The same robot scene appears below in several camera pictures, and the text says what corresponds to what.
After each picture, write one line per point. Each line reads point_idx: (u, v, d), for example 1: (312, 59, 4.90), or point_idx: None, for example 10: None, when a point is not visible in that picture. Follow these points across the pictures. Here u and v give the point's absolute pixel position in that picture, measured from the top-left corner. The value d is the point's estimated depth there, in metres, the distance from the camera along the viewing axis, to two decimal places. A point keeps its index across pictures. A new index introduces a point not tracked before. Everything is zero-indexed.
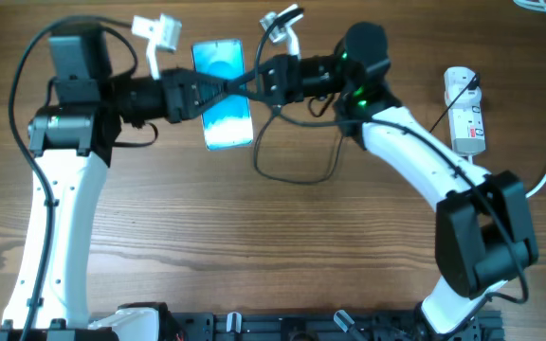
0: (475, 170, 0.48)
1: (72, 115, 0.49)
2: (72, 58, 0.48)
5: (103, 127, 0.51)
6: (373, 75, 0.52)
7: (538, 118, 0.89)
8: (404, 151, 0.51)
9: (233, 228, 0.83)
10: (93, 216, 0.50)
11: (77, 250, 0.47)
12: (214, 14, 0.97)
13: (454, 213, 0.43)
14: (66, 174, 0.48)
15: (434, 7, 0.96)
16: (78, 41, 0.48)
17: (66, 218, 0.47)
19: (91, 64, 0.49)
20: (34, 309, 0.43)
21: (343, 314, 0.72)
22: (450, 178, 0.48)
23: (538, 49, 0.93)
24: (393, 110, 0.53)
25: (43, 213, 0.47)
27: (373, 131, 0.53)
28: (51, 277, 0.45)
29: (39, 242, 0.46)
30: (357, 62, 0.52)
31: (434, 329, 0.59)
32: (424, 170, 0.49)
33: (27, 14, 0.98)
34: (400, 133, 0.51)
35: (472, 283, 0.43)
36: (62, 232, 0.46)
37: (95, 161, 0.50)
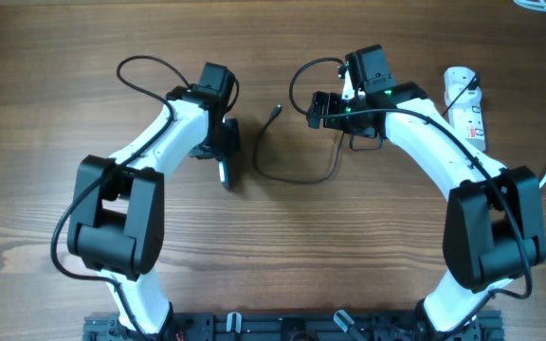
0: (492, 163, 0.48)
1: (196, 97, 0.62)
2: (215, 78, 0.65)
5: (215, 115, 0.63)
6: (372, 59, 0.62)
7: (537, 118, 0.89)
8: (424, 138, 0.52)
9: (233, 227, 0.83)
10: (184, 152, 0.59)
11: (171, 158, 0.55)
12: (215, 14, 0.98)
13: (466, 200, 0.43)
14: (188, 110, 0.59)
15: (431, 10, 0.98)
16: (224, 72, 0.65)
17: (180, 131, 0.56)
19: (225, 84, 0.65)
20: (137, 155, 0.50)
21: (343, 314, 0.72)
22: (466, 169, 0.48)
23: (536, 50, 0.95)
24: (420, 102, 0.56)
25: (162, 121, 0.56)
27: (396, 119, 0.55)
28: (155, 148, 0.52)
29: (153, 133, 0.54)
30: (359, 59, 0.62)
31: (434, 327, 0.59)
32: (441, 158, 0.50)
33: (30, 16, 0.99)
34: (423, 122, 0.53)
35: (476, 274, 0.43)
36: (172, 136, 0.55)
37: (203, 120, 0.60)
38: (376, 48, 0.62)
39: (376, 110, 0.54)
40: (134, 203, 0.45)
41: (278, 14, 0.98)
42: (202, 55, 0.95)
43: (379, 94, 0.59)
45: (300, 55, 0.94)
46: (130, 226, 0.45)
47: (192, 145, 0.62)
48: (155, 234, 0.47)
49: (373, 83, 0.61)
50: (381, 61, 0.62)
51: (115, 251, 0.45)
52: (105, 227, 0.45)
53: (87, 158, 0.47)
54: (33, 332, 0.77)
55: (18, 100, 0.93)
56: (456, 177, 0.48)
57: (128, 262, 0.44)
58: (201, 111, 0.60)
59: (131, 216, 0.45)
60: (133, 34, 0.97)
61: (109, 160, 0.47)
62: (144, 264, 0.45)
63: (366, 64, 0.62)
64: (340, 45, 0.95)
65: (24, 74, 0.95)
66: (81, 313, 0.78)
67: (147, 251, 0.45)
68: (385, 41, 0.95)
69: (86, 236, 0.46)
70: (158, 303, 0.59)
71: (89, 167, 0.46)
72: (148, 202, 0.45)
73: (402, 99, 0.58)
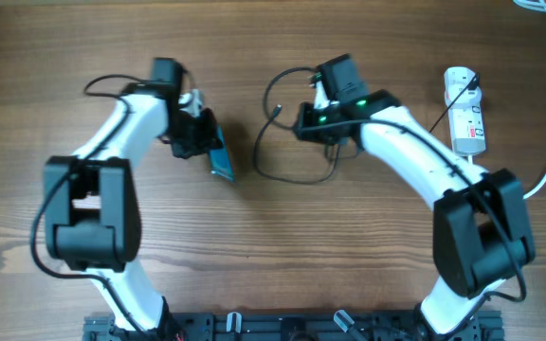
0: (471, 169, 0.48)
1: (149, 88, 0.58)
2: (161, 69, 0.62)
5: (172, 101, 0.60)
6: (340, 69, 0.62)
7: (538, 119, 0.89)
8: (401, 148, 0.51)
9: (233, 228, 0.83)
10: (147, 139, 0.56)
11: (136, 149, 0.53)
12: (215, 14, 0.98)
13: (452, 213, 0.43)
14: (144, 100, 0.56)
15: (431, 10, 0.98)
16: (172, 62, 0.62)
17: (138, 119, 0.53)
19: (175, 75, 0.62)
20: (99, 150, 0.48)
21: (343, 314, 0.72)
22: (447, 176, 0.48)
23: (536, 50, 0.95)
24: (394, 110, 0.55)
25: (119, 116, 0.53)
27: (373, 130, 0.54)
28: (118, 139, 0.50)
29: (110, 127, 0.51)
30: (331, 69, 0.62)
31: (435, 330, 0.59)
32: (422, 170, 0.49)
33: (31, 16, 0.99)
34: (399, 131, 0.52)
35: (469, 282, 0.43)
36: (130, 125, 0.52)
37: (162, 107, 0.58)
38: (345, 60, 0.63)
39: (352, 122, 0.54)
40: (104, 195, 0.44)
41: (278, 14, 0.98)
42: (202, 55, 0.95)
43: (354, 104, 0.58)
45: (300, 55, 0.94)
46: (106, 217, 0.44)
47: (154, 137, 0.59)
48: (134, 223, 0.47)
49: (347, 94, 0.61)
50: (350, 71, 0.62)
51: (96, 246, 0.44)
52: (81, 224, 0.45)
53: (50, 159, 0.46)
54: (33, 332, 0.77)
55: (18, 100, 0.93)
56: (438, 188, 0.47)
57: (111, 253, 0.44)
58: (156, 99, 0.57)
59: (105, 207, 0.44)
60: (133, 34, 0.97)
61: (69, 158, 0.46)
62: (128, 252, 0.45)
63: (336, 76, 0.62)
64: (340, 45, 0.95)
65: (24, 74, 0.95)
66: (81, 313, 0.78)
67: (128, 239, 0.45)
68: (385, 41, 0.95)
69: (63, 237, 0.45)
70: (152, 300, 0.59)
71: (52, 168, 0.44)
72: (119, 191, 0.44)
73: (377, 106, 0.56)
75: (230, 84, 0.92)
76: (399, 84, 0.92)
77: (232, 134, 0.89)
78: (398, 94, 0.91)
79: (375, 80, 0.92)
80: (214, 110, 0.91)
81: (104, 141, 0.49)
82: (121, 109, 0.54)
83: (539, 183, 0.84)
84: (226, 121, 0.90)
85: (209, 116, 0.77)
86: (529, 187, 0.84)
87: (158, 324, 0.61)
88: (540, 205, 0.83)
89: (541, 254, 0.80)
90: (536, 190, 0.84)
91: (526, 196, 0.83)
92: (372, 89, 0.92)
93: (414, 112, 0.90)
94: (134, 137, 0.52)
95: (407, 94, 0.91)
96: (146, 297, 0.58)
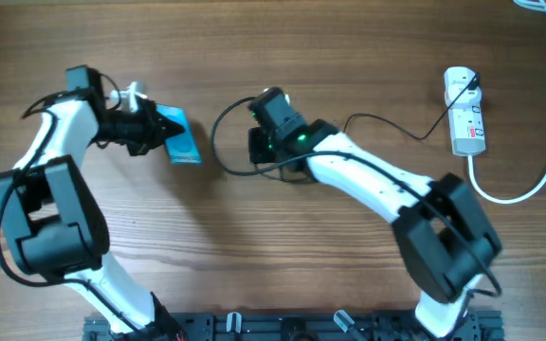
0: (418, 181, 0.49)
1: (67, 95, 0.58)
2: (77, 77, 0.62)
5: (97, 101, 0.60)
6: (274, 101, 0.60)
7: (537, 118, 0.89)
8: (348, 174, 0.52)
9: (233, 228, 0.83)
10: (83, 139, 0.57)
11: (74, 152, 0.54)
12: (215, 14, 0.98)
13: (411, 231, 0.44)
14: (68, 106, 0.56)
15: (431, 10, 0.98)
16: (83, 69, 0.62)
17: (69, 123, 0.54)
19: (91, 80, 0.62)
20: (38, 155, 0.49)
21: (343, 314, 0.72)
22: (396, 192, 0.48)
23: (536, 50, 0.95)
24: (334, 139, 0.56)
25: (46, 123, 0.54)
27: (319, 163, 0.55)
28: (53, 143, 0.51)
29: (42, 134, 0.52)
30: (263, 104, 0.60)
31: (434, 332, 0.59)
32: (371, 190, 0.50)
33: (31, 16, 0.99)
34: (342, 158, 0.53)
35: (446, 290, 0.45)
36: (63, 129, 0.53)
37: (89, 109, 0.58)
38: (279, 95, 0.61)
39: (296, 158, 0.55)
40: (58, 195, 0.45)
41: (278, 14, 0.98)
42: (201, 55, 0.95)
43: (294, 140, 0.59)
45: (300, 55, 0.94)
46: (65, 216, 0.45)
47: (89, 137, 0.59)
48: (96, 216, 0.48)
49: (286, 129, 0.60)
50: (286, 107, 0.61)
51: (63, 246, 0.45)
52: (43, 230, 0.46)
53: None
54: (33, 332, 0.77)
55: (18, 100, 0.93)
56: (390, 206, 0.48)
57: (83, 250, 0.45)
58: (79, 102, 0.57)
59: (62, 206, 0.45)
60: (133, 34, 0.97)
61: (12, 170, 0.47)
62: (98, 245, 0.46)
63: (272, 111, 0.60)
64: (339, 45, 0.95)
65: (24, 74, 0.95)
66: (81, 313, 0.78)
67: (95, 232, 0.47)
68: (384, 41, 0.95)
69: (30, 249, 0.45)
70: (139, 299, 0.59)
71: None
72: (70, 188, 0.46)
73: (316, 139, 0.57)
75: (230, 84, 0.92)
76: (399, 84, 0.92)
77: (231, 134, 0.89)
78: (397, 93, 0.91)
79: (375, 80, 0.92)
80: (214, 110, 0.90)
81: (41, 146, 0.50)
82: (48, 117, 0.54)
83: (539, 183, 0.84)
84: (225, 121, 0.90)
85: (152, 105, 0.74)
86: (529, 187, 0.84)
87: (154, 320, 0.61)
88: (540, 205, 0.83)
89: (541, 254, 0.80)
90: (536, 190, 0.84)
91: (526, 196, 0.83)
92: (372, 89, 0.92)
93: (413, 112, 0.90)
94: (67, 138, 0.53)
95: (406, 94, 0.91)
96: (136, 295, 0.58)
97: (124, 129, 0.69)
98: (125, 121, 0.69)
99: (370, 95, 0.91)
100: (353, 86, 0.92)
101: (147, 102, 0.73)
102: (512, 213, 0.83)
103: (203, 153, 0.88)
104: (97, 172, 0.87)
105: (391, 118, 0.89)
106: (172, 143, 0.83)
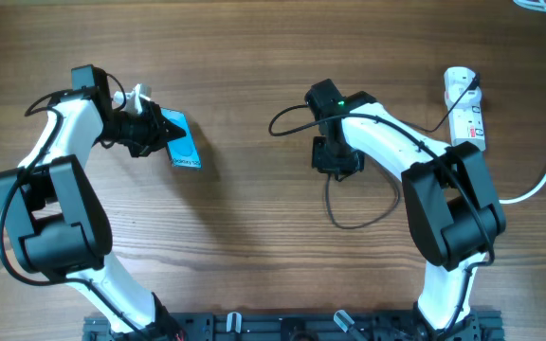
0: (437, 144, 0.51)
1: (73, 94, 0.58)
2: (84, 75, 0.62)
5: (102, 100, 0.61)
6: (324, 89, 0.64)
7: (538, 119, 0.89)
8: (374, 136, 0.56)
9: (233, 228, 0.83)
10: (87, 136, 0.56)
11: (79, 151, 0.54)
12: (215, 14, 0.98)
13: (417, 181, 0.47)
14: (72, 105, 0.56)
15: (431, 9, 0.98)
16: (90, 69, 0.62)
17: (73, 122, 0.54)
19: (98, 80, 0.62)
20: (43, 153, 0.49)
21: (343, 314, 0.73)
22: (413, 152, 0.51)
23: (536, 50, 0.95)
24: (371, 106, 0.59)
25: (52, 122, 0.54)
27: (353, 125, 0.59)
28: (59, 140, 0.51)
29: (46, 134, 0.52)
30: (313, 95, 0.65)
31: (432, 325, 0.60)
32: (391, 150, 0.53)
33: (30, 15, 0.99)
34: (373, 122, 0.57)
35: (443, 250, 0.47)
36: (67, 127, 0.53)
37: (92, 109, 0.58)
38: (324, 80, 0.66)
39: (332, 117, 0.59)
40: (62, 194, 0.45)
41: (278, 14, 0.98)
42: (202, 55, 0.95)
43: (334, 105, 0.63)
45: (300, 55, 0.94)
46: (69, 215, 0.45)
47: (94, 134, 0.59)
48: (100, 214, 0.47)
49: (331, 99, 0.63)
50: (330, 87, 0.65)
51: (64, 245, 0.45)
52: (45, 230, 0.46)
53: None
54: (33, 332, 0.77)
55: (18, 100, 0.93)
56: (406, 164, 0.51)
57: (86, 250, 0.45)
58: (85, 101, 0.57)
59: (64, 205, 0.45)
60: (133, 34, 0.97)
61: (18, 170, 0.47)
62: (100, 244, 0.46)
63: (321, 93, 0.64)
64: (340, 45, 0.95)
65: (24, 74, 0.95)
66: (82, 313, 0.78)
67: (99, 231, 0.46)
68: (384, 41, 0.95)
69: (32, 246, 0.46)
70: (140, 294, 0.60)
71: (2, 181, 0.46)
72: (73, 186, 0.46)
73: (356, 107, 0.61)
75: (230, 83, 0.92)
76: (399, 84, 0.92)
77: (232, 134, 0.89)
78: (397, 93, 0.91)
79: (375, 80, 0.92)
80: (215, 110, 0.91)
81: (45, 145, 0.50)
82: (54, 116, 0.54)
83: (539, 183, 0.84)
84: (225, 120, 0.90)
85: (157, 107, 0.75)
86: (530, 187, 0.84)
87: (154, 320, 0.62)
88: (540, 205, 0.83)
89: (541, 254, 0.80)
90: (536, 190, 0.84)
91: (525, 196, 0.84)
92: (372, 89, 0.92)
93: (414, 112, 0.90)
94: (72, 136, 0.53)
95: (406, 94, 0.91)
96: (137, 295, 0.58)
97: (129, 130, 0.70)
98: (131, 123, 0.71)
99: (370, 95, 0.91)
100: (353, 85, 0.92)
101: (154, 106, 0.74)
102: (511, 213, 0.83)
103: (204, 153, 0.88)
104: (100, 172, 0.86)
105: None
106: (172, 145, 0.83)
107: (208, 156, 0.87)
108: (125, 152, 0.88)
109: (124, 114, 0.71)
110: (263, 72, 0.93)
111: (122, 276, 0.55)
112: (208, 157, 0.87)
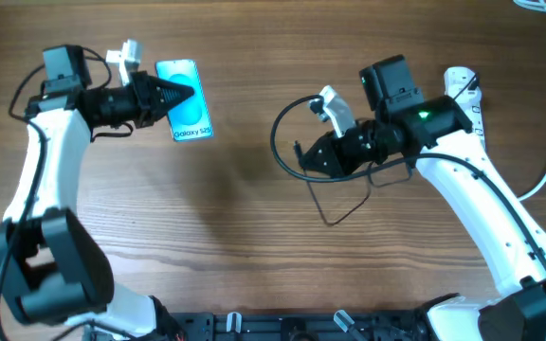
0: None
1: (58, 96, 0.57)
2: (60, 62, 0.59)
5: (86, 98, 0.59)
6: (386, 78, 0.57)
7: (537, 119, 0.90)
8: (474, 199, 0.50)
9: (233, 227, 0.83)
10: (77, 150, 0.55)
11: (68, 178, 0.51)
12: (215, 14, 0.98)
13: (532, 315, 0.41)
14: (58, 120, 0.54)
15: (432, 9, 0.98)
16: (64, 50, 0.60)
17: (60, 146, 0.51)
19: (74, 62, 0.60)
20: (31, 202, 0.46)
21: (343, 314, 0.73)
22: (528, 258, 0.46)
23: (536, 50, 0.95)
24: (463, 141, 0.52)
25: (37, 147, 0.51)
27: (440, 166, 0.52)
28: (46, 177, 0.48)
29: (32, 168, 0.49)
30: (374, 77, 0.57)
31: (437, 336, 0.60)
32: (497, 238, 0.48)
33: (30, 15, 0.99)
34: (471, 175, 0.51)
35: None
36: (54, 154, 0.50)
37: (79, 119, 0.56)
38: (397, 62, 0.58)
39: (425, 154, 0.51)
40: (58, 257, 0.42)
41: (278, 14, 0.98)
42: (201, 54, 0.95)
43: (411, 111, 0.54)
45: (300, 55, 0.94)
46: (67, 276, 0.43)
47: (82, 146, 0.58)
48: (100, 266, 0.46)
49: (398, 100, 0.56)
50: (404, 73, 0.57)
51: (65, 303, 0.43)
52: (43, 286, 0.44)
53: None
54: (33, 333, 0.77)
55: (19, 100, 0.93)
56: (515, 268, 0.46)
57: (89, 304, 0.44)
58: (69, 112, 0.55)
59: (62, 266, 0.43)
60: (133, 35, 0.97)
61: (8, 223, 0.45)
62: (100, 297, 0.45)
63: (385, 80, 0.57)
64: (340, 45, 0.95)
65: (24, 74, 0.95)
66: None
67: (99, 284, 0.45)
68: (385, 41, 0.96)
69: (30, 304, 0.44)
70: (143, 308, 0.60)
71: None
72: (69, 248, 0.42)
73: (444, 125, 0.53)
75: (230, 84, 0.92)
76: None
77: (232, 134, 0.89)
78: None
79: None
80: (215, 110, 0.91)
81: (33, 190, 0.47)
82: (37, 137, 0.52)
83: (539, 183, 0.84)
84: (226, 120, 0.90)
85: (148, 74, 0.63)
86: (530, 187, 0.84)
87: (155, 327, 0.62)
88: (540, 205, 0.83)
89: None
90: (536, 190, 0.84)
91: (526, 195, 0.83)
92: None
93: None
94: (61, 167, 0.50)
95: None
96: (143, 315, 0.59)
97: (109, 106, 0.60)
98: (111, 98, 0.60)
99: None
100: (354, 85, 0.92)
101: (138, 75, 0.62)
102: None
103: (204, 153, 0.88)
104: (100, 172, 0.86)
105: None
106: (174, 114, 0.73)
107: (208, 155, 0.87)
108: (124, 152, 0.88)
109: (103, 89, 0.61)
110: (263, 72, 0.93)
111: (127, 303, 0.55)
112: (208, 158, 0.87)
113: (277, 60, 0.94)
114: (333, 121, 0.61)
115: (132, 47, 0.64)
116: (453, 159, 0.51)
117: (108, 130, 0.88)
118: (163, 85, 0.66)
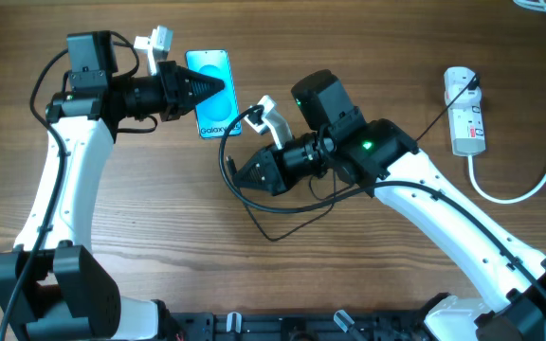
0: (530, 258, 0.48)
1: (85, 96, 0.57)
2: (86, 55, 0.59)
5: (109, 106, 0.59)
6: (327, 103, 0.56)
7: (537, 119, 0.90)
8: (441, 223, 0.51)
9: (233, 227, 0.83)
10: (96, 165, 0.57)
11: (86, 198, 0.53)
12: (215, 14, 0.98)
13: (520, 323, 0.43)
14: (79, 132, 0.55)
15: (432, 9, 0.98)
16: (91, 40, 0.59)
17: (78, 165, 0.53)
19: (102, 57, 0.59)
20: (44, 233, 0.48)
21: (343, 314, 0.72)
22: (508, 269, 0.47)
23: (536, 50, 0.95)
24: (414, 165, 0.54)
25: (56, 163, 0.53)
27: (397, 192, 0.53)
28: (61, 207, 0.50)
29: (49, 188, 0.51)
30: (317, 103, 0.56)
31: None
32: (475, 259, 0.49)
33: (29, 14, 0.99)
34: (430, 197, 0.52)
35: None
36: (72, 174, 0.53)
37: (102, 131, 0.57)
38: (333, 82, 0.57)
39: (380, 186, 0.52)
40: (65, 293, 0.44)
41: (278, 14, 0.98)
42: None
43: (356, 146, 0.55)
45: (300, 56, 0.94)
46: (73, 310, 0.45)
47: (104, 155, 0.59)
48: (105, 296, 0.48)
49: (340, 127, 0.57)
50: (340, 96, 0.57)
51: (71, 332, 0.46)
52: (46, 316, 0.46)
53: None
54: None
55: (19, 100, 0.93)
56: (500, 283, 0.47)
57: (91, 333, 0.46)
58: (92, 123, 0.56)
59: (68, 301, 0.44)
60: (133, 35, 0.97)
61: (20, 252, 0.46)
62: (104, 326, 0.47)
63: (326, 107, 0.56)
64: (340, 45, 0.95)
65: (24, 74, 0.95)
66: None
67: (102, 314, 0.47)
68: (385, 41, 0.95)
69: (35, 332, 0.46)
70: (145, 317, 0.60)
71: None
72: (75, 282, 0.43)
73: (390, 152, 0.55)
75: None
76: (399, 84, 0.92)
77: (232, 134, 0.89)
78: (397, 93, 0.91)
79: (375, 80, 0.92)
80: None
81: (48, 219, 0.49)
82: (57, 152, 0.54)
83: (539, 182, 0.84)
84: None
85: (179, 66, 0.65)
86: (530, 187, 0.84)
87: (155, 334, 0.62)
88: (540, 204, 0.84)
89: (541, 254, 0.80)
90: (536, 190, 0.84)
91: (526, 195, 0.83)
92: (373, 89, 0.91)
93: (414, 112, 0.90)
94: (79, 189, 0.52)
95: (406, 94, 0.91)
96: (142, 326, 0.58)
97: (136, 98, 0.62)
98: (137, 90, 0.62)
99: (371, 94, 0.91)
100: (353, 85, 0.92)
101: (167, 65, 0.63)
102: (512, 212, 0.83)
103: (204, 154, 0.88)
104: None
105: (391, 118, 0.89)
106: (203, 108, 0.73)
107: (208, 155, 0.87)
108: (124, 152, 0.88)
109: (132, 80, 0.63)
110: (263, 71, 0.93)
111: (129, 316, 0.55)
112: (208, 159, 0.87)
113: (277, 59, 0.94)
114: (273, 132, 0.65)
115: (160, 35, 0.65)
116: (410, 185, 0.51)
117: (129, 125, 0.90)
118: (193, 78, 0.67)
